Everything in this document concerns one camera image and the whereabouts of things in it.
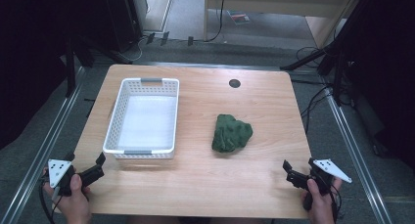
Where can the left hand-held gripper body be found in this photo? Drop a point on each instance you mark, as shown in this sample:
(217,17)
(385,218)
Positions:
(57,171)

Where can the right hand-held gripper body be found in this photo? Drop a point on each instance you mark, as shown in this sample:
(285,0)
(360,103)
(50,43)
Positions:
(329,169)

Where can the person's left hand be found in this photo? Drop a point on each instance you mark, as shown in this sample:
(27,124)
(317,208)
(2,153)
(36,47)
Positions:
(74,202)

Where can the person's right hand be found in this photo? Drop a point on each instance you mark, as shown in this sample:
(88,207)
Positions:
(321,204)

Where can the white plastic basket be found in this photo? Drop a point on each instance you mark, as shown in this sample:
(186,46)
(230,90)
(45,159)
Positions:
(143,119)

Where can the green cloth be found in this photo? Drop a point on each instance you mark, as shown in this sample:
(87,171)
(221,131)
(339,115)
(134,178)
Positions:
(230,134)

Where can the black stand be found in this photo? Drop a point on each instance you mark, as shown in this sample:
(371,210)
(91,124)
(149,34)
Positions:
(337,74)
(70,67)

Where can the black round table grommet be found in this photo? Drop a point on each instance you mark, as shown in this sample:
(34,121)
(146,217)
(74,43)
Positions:
(234,83)

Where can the dark curtain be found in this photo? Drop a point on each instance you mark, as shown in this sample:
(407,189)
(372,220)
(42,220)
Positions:
(385,70)
(29,61)

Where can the black cabinet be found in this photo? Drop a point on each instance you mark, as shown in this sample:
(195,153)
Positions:
(122,18)

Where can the book with red cover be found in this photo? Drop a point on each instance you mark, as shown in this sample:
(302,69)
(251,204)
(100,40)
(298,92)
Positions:
(239,17)

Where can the light wooden furniture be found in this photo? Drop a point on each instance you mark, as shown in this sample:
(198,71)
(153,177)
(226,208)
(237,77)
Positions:
(261,2)

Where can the metal floor rail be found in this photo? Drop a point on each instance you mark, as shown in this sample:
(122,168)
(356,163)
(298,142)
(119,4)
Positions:
(42,152)
(355,158)

